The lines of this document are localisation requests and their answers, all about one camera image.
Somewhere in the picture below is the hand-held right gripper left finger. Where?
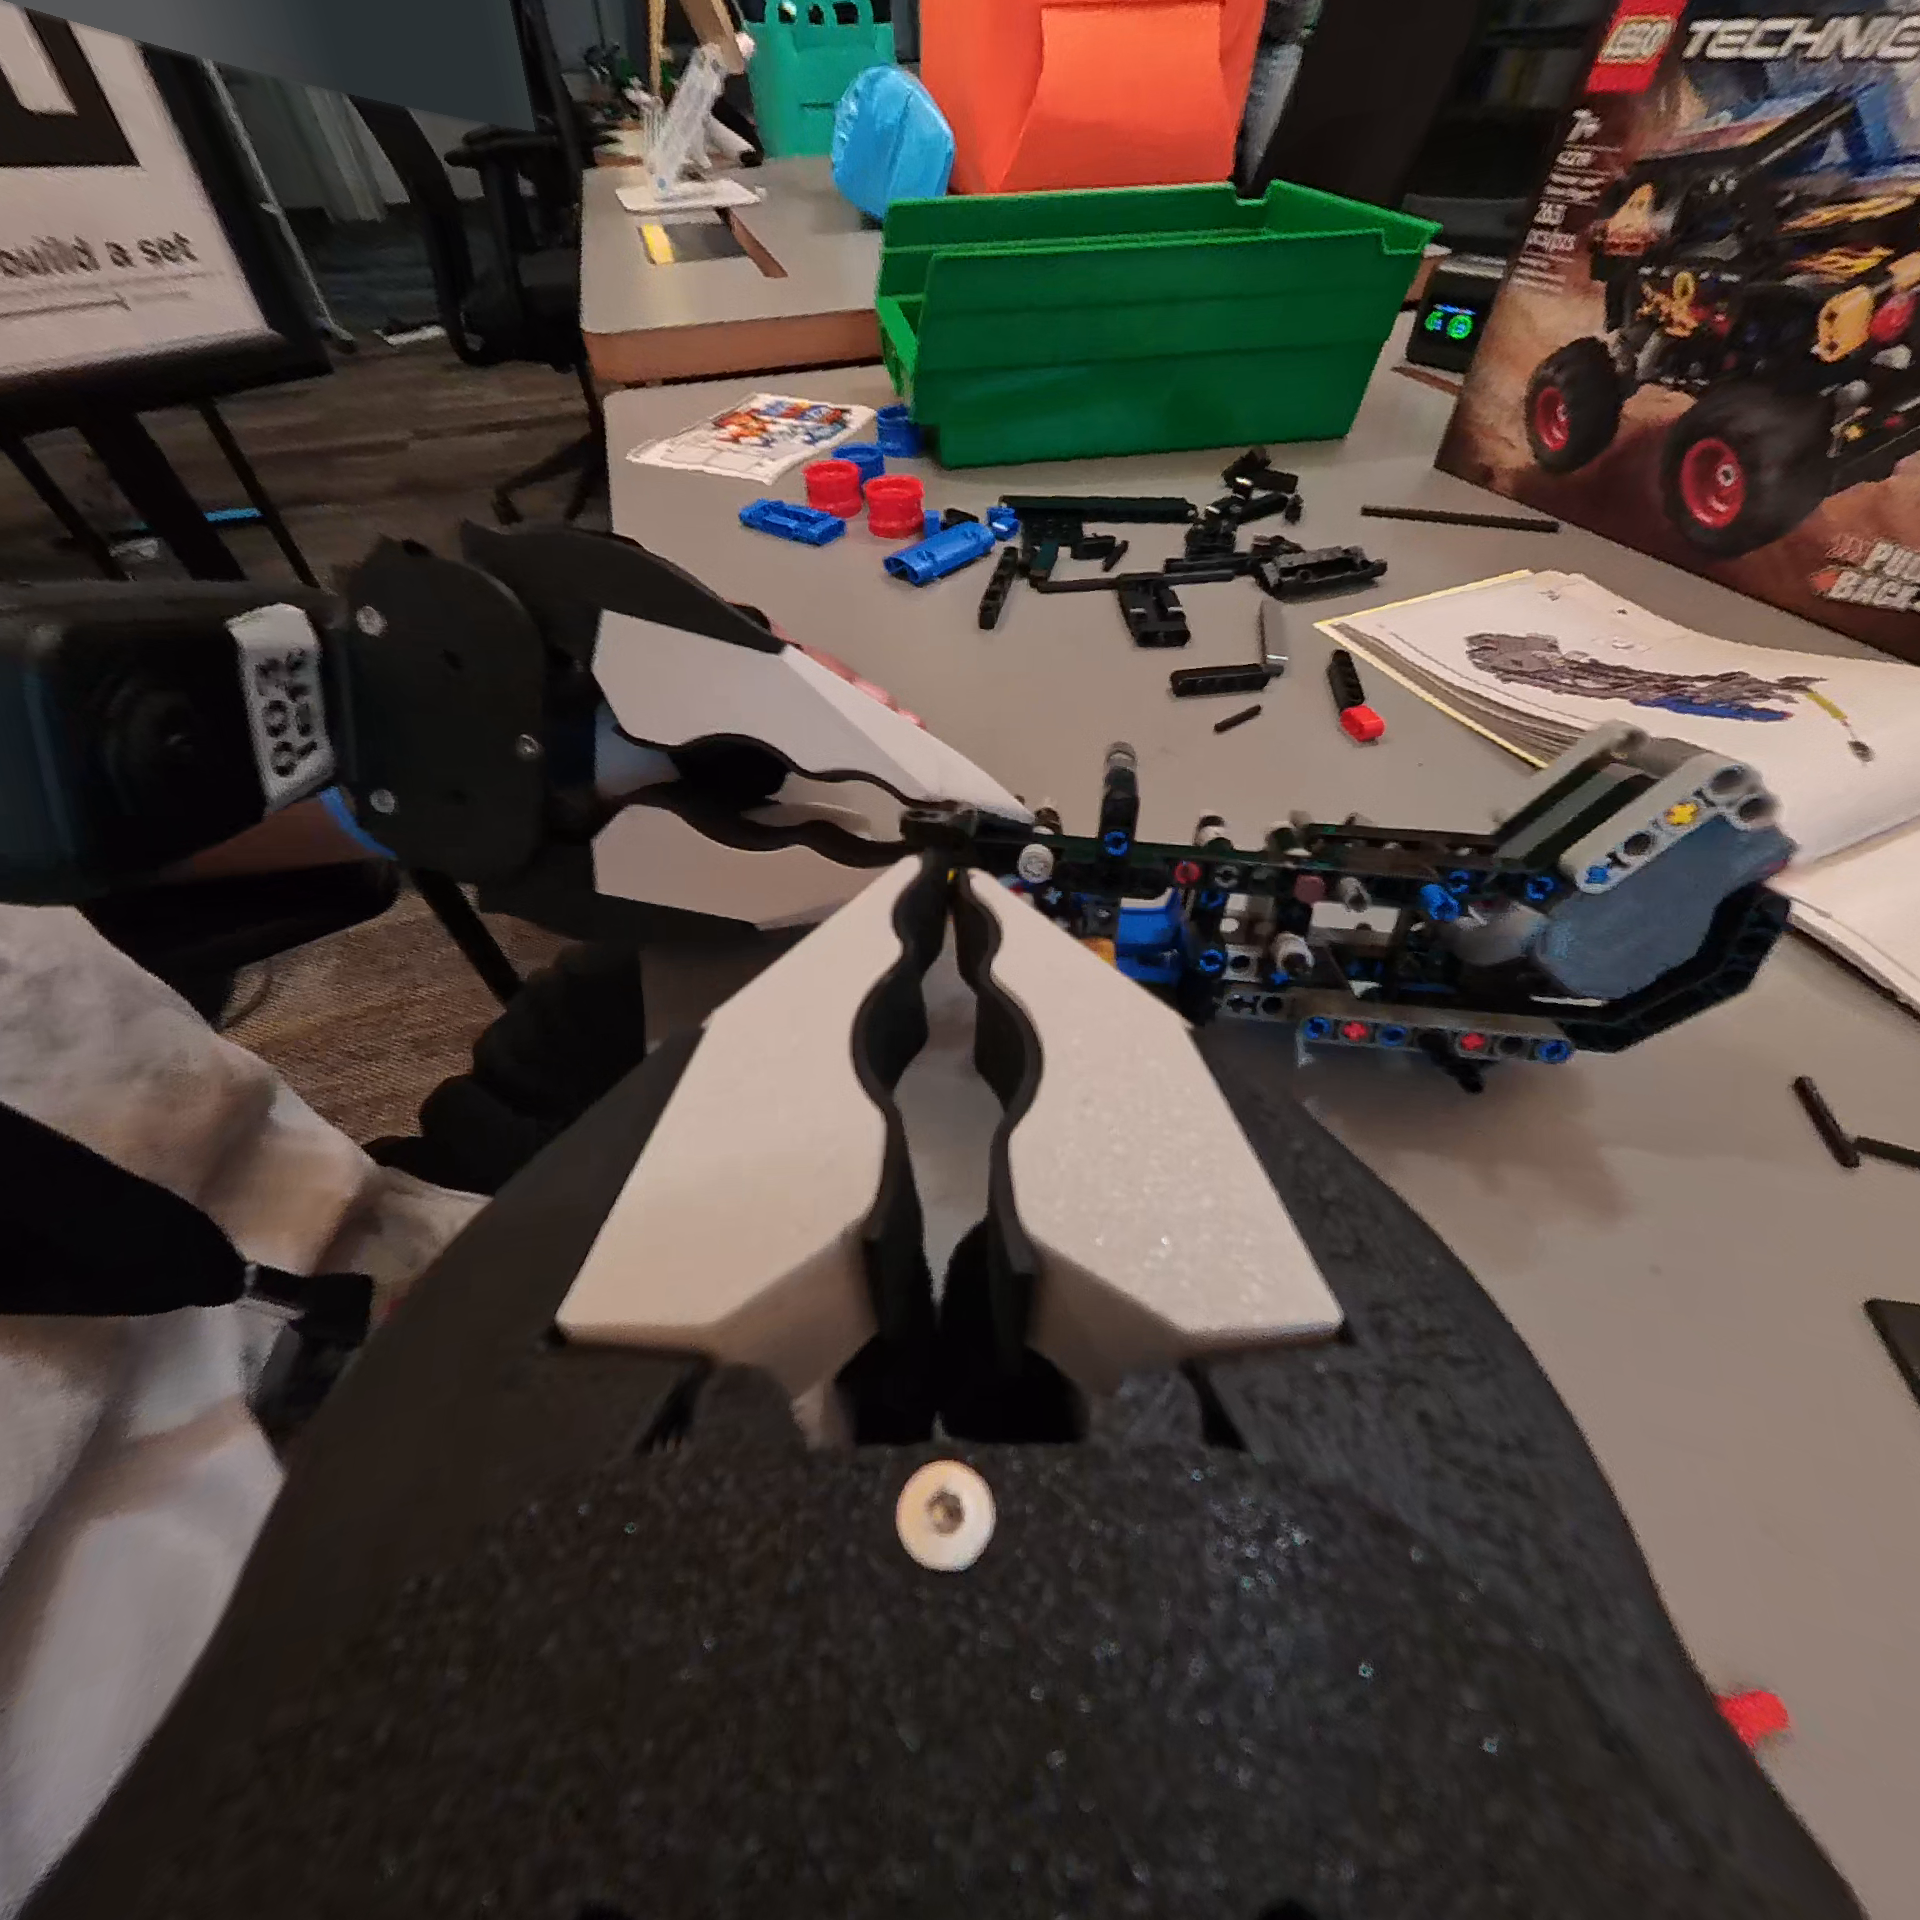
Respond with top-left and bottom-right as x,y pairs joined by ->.
554,858 -> 943,1451

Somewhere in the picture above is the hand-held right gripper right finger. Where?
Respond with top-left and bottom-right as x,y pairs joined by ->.
938,866 -> 1346,1446

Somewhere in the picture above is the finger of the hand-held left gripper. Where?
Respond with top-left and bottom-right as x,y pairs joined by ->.
592,612 -> 1039,846
592,795 -> 919,936

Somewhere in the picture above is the partly built lego vehicle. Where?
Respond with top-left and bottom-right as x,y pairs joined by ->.
900,721 -> 1797,1094

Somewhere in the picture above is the chunky blue lego piece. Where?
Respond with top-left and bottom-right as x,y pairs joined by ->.
881,516 -> 997,588

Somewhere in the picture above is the lego sticker sheet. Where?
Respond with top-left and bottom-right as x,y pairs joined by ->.
624,391 -> 877,486

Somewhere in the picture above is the pile of black lego pieces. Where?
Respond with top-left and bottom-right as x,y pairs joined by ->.
973,444 -> 1391,656

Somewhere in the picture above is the lego instruction booklet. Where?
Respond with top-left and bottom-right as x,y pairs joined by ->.
1314,566 -> 1920,1027

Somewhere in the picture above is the lego set box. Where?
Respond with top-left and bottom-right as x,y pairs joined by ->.
1432,0 -> 1920,663

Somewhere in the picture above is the grey side table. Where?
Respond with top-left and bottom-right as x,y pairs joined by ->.
575,151 -> 890,396

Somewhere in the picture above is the black office chair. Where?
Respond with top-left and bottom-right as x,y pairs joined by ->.
446,0 -> 605,505

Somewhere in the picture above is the green plastic bin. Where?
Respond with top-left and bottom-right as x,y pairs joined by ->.
873,180 -> 1441,472

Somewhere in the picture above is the white paper stand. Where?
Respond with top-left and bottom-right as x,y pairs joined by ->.
611,42 -> 768,215

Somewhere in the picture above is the clear plastic bag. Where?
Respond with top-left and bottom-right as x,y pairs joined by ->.
830,62 -> 960,228

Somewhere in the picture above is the black framed sign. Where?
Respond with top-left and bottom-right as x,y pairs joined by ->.
0,0 -> 335,396

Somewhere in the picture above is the teal bag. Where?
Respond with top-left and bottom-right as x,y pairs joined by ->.
744,0 -> 900,162

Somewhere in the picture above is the orange bag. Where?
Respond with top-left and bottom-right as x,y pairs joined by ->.
916,0 -> 1271,198

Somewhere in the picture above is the small black timer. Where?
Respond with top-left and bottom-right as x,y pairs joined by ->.
1415,260 -> 1490,372

